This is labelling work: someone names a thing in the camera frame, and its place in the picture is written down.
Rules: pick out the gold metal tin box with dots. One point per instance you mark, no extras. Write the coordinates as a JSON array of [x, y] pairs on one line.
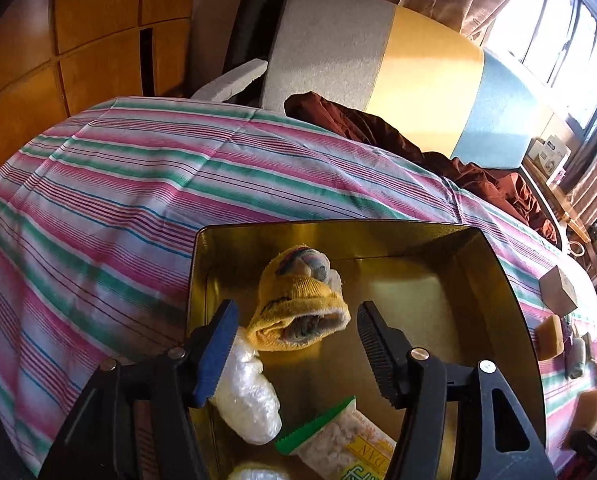
[[428, 310]]

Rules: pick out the wooden side table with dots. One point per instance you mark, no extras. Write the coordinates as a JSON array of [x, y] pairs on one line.
[[563, 205]]

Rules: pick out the white printed box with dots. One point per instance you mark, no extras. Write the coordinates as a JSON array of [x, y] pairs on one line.
[[548, 156]]

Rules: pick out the yellow sock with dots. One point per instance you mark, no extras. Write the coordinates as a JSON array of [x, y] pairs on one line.
[[288, 305]]

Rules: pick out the yellow sponge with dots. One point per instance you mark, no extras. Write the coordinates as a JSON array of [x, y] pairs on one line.
[[550, 337], [592, 407]]

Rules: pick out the white plastic bag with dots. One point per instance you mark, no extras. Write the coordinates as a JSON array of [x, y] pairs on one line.
[[251, 473], [248, 395]]

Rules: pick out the striped pink green cloth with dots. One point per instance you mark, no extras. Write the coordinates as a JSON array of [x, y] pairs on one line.
[[128, 200]]

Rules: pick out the black rolled mat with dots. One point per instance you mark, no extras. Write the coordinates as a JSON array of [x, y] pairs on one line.
[[258, 5]]

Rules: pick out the wooden wardrobe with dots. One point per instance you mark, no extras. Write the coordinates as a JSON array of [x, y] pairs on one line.
[[93, 10]]

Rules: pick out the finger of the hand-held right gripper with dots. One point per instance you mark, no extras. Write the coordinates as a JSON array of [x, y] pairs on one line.
[[589, 445]]

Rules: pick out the small pink item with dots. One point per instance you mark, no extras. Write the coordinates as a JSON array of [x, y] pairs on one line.
[[559, 176]]

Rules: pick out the snack packet with green edge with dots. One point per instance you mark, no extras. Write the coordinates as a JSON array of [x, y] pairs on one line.
[[328, 440]]

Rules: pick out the cream cardboard box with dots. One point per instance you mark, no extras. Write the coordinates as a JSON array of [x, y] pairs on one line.
[[558, 290]]

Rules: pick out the dark brown crumpled cloth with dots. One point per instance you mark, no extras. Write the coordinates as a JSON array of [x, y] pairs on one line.
[[378, 130]]

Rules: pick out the white foam piece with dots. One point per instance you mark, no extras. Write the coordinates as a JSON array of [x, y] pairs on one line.
[[233, 80]]

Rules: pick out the grey rolled cloth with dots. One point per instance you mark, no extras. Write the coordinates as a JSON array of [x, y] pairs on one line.
[[575, 357]]

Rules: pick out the window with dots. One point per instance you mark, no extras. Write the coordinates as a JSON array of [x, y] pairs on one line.
[[568, 25]]

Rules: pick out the grey yellow blue sofa back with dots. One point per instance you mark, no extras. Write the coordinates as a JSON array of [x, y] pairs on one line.
[[328, 50]]

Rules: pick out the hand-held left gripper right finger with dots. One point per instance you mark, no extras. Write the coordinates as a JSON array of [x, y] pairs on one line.
[[378, 355]]

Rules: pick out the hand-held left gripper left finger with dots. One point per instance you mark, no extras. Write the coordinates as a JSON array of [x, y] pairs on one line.
[[218, 355]]

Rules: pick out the striped beige curtain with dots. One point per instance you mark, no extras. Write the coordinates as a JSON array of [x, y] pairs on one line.
[[593, 180]]

